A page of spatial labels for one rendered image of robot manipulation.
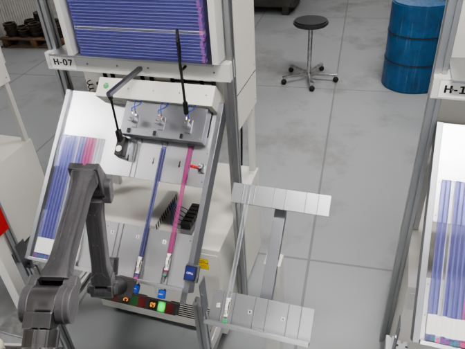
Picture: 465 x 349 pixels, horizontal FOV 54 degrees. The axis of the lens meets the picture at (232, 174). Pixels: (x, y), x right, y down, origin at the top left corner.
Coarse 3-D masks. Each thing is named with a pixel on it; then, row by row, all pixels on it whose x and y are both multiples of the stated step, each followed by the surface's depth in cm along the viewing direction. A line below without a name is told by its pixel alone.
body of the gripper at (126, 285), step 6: (120, 276) 161; (120, 282) 156; (126, 282) 160; (132, 282) 159; (120, 288) 155; (126, 288) 159; (132, 288) 159; (120, 294) 159; (126, 294) 159; (132, 294) 159
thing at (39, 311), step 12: (36, 288) 95; (48, 288) 95; (36, 300) 93; (48, 300) 93; (24, 312) 91; (36, 312) 91; (48, 312) 91; (24, 324) 90; (36, 324) 91; (48, 324) 91
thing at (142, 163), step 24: (72, 96) 194; (96, 96) 191; (72, 120) 191; (96, 120) 188; (120, 120) 186; (144, 144) 181; (168, 144) 178; (120, 168) 181; (144, 168) 179; (168, 168) 176; (192, 168) 173
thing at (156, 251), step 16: (112, 224) 177; (128, 224) 175; (112, 240) 176; (128, 240) 174; (160, 240) 171; (176, 240) 169; (80, 256) 178; (112, 256) 174; (128, 256) 173; (144, 256) 171; (160, 256) 170; (176, 256) 168; (128, 272) 171; (144, 272) 170; (160, 272) 168; (176, 272) 167
